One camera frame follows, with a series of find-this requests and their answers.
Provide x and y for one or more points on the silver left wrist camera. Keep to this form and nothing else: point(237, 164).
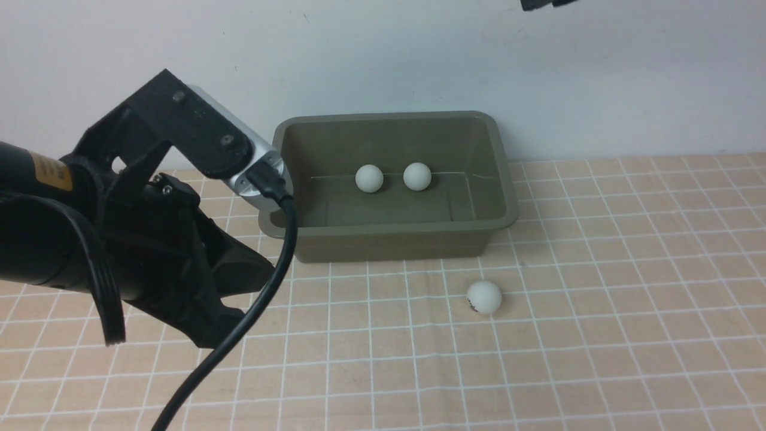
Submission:
point(260, 150)

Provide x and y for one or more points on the white ball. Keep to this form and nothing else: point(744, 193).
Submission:
point(369, 178)
point(417, 176)
point(484, 297)

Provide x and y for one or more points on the olive green plastic bin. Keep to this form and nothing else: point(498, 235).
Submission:
point(470, 198)

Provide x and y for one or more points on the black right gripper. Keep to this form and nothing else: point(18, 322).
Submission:
point(533, 5)

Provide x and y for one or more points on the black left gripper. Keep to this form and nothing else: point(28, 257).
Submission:
point(172, 261)

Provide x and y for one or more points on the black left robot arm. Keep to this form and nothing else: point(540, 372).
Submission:
point(49, 238)

